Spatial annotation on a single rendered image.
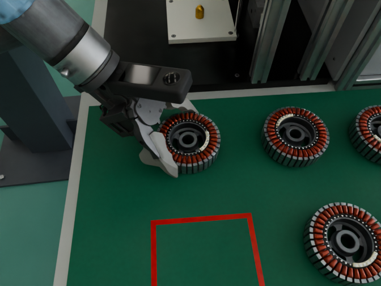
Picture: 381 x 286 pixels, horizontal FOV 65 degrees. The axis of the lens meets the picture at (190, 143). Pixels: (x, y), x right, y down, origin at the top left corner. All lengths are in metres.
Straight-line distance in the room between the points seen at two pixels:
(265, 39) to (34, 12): 0.35
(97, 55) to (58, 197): 1.06
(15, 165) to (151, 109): 1.16
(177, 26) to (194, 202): 0.41
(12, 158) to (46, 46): 1.21
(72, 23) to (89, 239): 0.31
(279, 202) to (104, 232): 0.28
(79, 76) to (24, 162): 1.15
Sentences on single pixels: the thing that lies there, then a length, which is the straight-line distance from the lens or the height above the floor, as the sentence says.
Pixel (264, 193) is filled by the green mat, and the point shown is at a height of 0.75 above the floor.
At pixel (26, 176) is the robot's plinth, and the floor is 0.02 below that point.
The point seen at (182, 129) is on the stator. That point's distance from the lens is 0.55.
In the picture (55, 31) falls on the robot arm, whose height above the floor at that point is 0.98.
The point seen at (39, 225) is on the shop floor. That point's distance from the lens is 1.41.
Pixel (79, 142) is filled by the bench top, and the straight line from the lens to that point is 0.59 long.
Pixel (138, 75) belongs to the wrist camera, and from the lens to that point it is 0.43.
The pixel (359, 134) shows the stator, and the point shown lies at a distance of 0.60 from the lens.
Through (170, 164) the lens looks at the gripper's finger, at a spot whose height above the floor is 0.79.
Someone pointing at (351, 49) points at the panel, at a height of 0.85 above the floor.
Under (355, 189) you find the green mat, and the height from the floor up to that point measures 0.75.
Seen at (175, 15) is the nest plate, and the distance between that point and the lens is 0.76.
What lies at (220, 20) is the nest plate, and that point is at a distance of 0.75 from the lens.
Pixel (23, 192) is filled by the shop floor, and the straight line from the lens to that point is 1.50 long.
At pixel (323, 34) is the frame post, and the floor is 0.88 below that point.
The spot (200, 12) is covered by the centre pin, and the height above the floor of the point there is 0.80.
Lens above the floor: 1.22
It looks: 58 degrees down
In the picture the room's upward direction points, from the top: straight up
